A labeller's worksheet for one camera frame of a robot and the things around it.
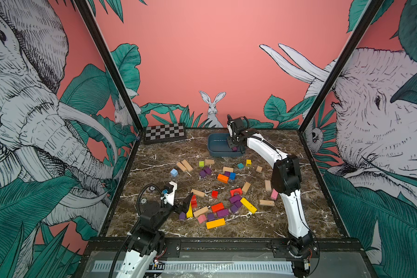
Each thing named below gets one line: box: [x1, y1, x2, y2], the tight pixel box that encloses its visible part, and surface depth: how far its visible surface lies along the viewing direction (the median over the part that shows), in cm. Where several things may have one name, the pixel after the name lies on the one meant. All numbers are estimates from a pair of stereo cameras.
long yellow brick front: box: [205, 217, 226, 230], surface depth 82 cm
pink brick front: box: [198, 214, 207, 224], surface depth 83 cm
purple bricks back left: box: [199, 166, 212, 178], surface depth 100 cm
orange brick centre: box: [217, 173, 229, 184], surface depth 97 cm
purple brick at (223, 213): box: [216, 209, 230, 218], surface depth 85 cm
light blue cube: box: [170, 167, 179, 178], surface depth 98 cm
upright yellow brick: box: [186, 201, 193, 219], surface depth 84 cm
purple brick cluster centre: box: [228, 194, 243, 214], surface depth 88 cm
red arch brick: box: [229, 187, 243, 198], surface depth 92 cm
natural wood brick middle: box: [191, 188, 206, 197], surface depth 92 cm
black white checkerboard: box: [144, 122, 187, 145], surface depth 117 cm
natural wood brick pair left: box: [176, 159, 194, 173], surface depth 103 cm
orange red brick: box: [210, 202, 225, 213], surface depth 85 cm
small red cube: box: [211, 189, 219, 199], surface depth 93 cm
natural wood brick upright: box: [242, 181, 251, 195], surface depth 93 cm
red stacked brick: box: [191, 194, 198, 209], surface depth 89 cm
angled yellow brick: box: [239, 197, 258, 215], surface depth 88 cm
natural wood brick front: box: [193, 206, 209, 218], surface depth 85 cm
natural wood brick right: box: [259, 199, 276, 207], surface depth 88 cm
